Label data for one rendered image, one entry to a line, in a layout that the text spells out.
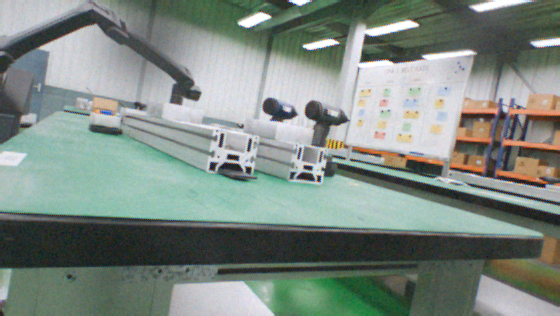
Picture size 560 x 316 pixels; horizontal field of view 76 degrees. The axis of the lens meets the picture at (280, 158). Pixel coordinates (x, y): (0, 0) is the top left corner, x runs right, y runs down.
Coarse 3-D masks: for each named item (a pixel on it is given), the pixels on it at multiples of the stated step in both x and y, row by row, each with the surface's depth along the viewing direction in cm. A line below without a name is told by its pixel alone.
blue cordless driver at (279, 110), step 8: (264, 104) 121; (272, 104) 119; (280, 104) 121; (288, 104) 126; (264, 112) 121; (272, 112) 119; (280, 112) 122; (288, 112) 125; (296, 112) 132; (272, 120) 122; (280, 120) 124
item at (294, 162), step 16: (256, 144) 93; (272, 144) 85; (288, 144) 80; (304, 144) 87; (256, 160) 90; (272, 160) 86; (288, 160) 79; (304, 160) 86; (320, 160) 83; (288, 176) 78; (304, 176) 86; (320, 176) 84
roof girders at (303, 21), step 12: (348, 0) 968; (372, 0) 886; (384, 0) 851; (312, 12) 1112; (324, 12) 1059; (336, 12) 1008; (348, 12) 961; (372, 12) 887; (288, 24) 1238; (300, 24) 1169; (312, 24) 1118
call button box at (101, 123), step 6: (90, 114) 118; (96, 114) 113; (102, 114) 114; (108, 114) 117; (90, 120) 117; (96, 120) 113; (102, 120) 114; (108, 120) 115; (114, 120) 116; (90, 126) 115; (96, 126) 114; (102, 126) 115; (108, 126) 115; (114, 126) 116; (96, 132) 114; (102, 132) 115; (108, 132) 116; (114, 132) 117; (120, 132) 120
